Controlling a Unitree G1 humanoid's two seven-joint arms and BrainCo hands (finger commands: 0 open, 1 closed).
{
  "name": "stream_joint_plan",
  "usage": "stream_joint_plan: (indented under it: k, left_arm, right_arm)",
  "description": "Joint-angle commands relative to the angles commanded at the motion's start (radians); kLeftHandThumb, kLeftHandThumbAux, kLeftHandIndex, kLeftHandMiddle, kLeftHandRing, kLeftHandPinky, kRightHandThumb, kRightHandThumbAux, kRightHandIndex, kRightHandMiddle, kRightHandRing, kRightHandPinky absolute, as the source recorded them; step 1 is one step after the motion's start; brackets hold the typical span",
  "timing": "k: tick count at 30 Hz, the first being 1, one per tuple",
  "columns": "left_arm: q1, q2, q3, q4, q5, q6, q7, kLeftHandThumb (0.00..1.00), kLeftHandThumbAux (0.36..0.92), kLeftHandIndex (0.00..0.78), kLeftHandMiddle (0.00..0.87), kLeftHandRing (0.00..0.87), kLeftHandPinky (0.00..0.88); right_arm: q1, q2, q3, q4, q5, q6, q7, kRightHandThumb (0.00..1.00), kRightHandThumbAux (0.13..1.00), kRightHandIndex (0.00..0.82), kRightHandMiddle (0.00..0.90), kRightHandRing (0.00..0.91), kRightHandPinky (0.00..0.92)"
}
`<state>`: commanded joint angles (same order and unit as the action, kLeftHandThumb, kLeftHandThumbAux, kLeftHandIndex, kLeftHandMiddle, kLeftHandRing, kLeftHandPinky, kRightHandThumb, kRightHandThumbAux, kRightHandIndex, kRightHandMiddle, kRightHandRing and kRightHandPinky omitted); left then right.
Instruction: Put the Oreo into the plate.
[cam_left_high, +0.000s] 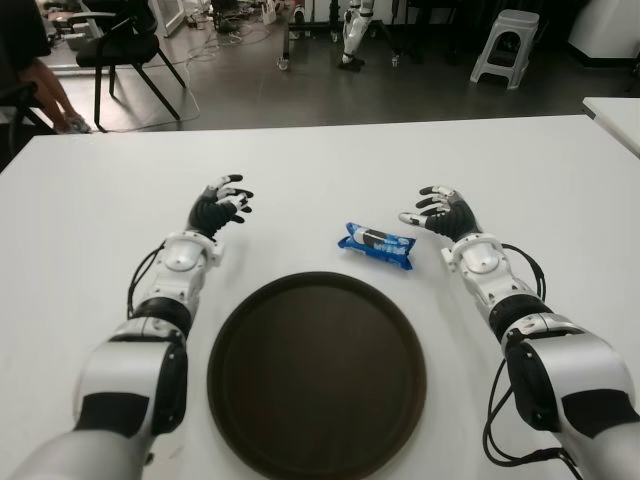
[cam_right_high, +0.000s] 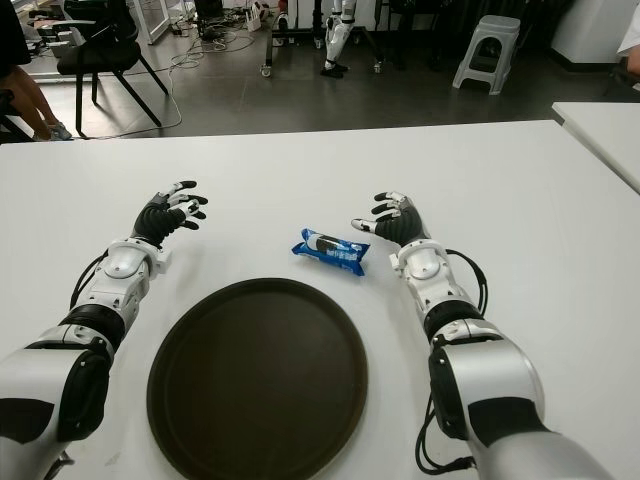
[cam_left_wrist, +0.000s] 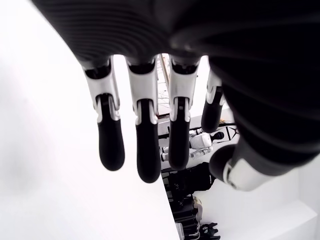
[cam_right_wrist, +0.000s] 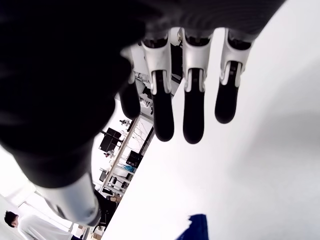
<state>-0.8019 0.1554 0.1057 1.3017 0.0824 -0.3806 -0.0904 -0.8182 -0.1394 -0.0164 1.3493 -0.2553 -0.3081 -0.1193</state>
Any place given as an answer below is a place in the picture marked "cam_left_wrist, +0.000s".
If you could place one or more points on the black equipment pile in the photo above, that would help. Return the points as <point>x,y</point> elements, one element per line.
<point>185,180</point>

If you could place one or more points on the white humanoid robot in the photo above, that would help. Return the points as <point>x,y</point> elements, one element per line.
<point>201,141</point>

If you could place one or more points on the left robot hand black silver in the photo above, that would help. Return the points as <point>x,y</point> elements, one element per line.
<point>225,37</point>

